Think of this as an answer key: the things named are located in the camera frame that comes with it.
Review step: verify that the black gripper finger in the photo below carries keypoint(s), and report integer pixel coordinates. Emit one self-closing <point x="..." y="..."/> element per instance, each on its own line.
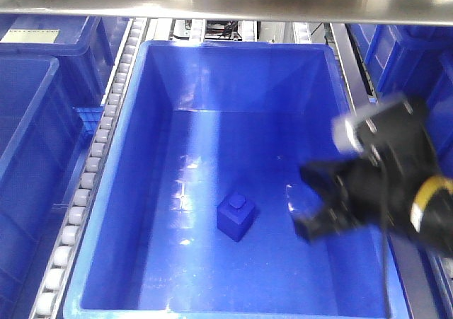
<point x="328" y="220"/>
<point x="326" y="178"/>

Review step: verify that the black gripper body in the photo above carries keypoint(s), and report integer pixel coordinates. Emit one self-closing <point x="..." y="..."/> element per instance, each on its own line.
<point x="397" y="179"/>

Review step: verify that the blue plastic block part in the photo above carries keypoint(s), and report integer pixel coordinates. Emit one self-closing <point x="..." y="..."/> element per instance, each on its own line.
<point x="235" y="215"/>

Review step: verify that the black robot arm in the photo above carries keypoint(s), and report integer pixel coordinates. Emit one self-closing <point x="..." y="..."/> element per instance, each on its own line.
<point x="390" y="175"/>

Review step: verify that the blue bin right rear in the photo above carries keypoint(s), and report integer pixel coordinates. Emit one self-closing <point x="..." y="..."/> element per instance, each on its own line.
<point x="402" y="58"/>

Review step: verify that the large blue centre bin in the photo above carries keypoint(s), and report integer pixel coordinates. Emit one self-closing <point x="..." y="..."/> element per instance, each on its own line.
<point x="198" y="123"/>

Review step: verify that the blue bin left rear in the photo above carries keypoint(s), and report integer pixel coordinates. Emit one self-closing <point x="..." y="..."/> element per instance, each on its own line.
<point x="85" y="47"/>

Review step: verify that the left white roller track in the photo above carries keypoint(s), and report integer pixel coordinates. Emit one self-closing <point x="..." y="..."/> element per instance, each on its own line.
<point x="50" y="294"/>

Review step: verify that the blue bin left front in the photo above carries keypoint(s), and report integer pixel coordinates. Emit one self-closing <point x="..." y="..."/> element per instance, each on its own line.
<point x="39" y="131"/>

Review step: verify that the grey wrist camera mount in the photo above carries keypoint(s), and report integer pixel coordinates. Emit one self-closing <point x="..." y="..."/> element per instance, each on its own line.
<point x="344" y="128"/>

